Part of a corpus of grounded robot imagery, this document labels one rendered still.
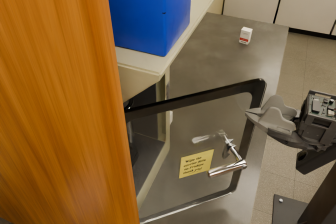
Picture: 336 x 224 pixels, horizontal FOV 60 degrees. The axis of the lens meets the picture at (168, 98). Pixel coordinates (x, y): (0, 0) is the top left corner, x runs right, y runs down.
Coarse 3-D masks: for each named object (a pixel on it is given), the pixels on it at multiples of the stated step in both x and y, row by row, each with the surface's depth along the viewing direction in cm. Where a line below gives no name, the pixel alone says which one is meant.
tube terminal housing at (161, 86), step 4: (168, 68) 76; (168, 72) 76; (164, 76) 75; (168, 76) 77; (160, 80) 80; (164, 80) 76; (168, 80) 78; (156, 84) 78; (160, 84) 81; (164, 84) 77; (156, 88) 79; (160, 88) 82; (164, 88) 81; (156, 92) 80; (160, 92) 83; (164, 92) 82; (156, 96) 81; (160, 96) 84; (164, 96) 83; (156, 100) 82; (160, 100) 85
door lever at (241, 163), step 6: (228, 150) 65; (234, 150) 64; (234, 156) 64; (240, 156) 64; (234, 162) 62; (240, 162) 62; (216, 168) 61; (222, 168) 61; (228, 168) 61; (234, 168) 61; (240, 168) 62; (210, 174) 60; (216, 174) 60; (222, 174) 61
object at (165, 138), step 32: (192, 96) 50; (224, 96) 53; (256, 96) 56; (128, 128) 50; (160, 128) 53; (192, 128) 56; (224, 128) 59; (160, 160) 59; (224, 160) 68; (160, 192) 67; (192, 192) 72; (224, 192) 78
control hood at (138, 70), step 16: (192, 0) 51; (208, 0) 51; (192, 16) 46; (128, 48) 39; (176, 48) 40; (128, 64) 37; (144, 64) 37; (160, 64) 37; (128, 80) 38; (144, 80) 37; (128, 96) 40
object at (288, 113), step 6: (270, 96) 55; (276, 96) 55; (270, 102) 56; (276, 102) 55; (282, 102) 55; (252, 108) 58; (258, 108) 58; (264, 108) 57; (282, 108) 56; (288, 108) 55; (294, 108) 55; (258, 114) 57; (282, 114) 57; (288, 114) 56; (294, 114) 56
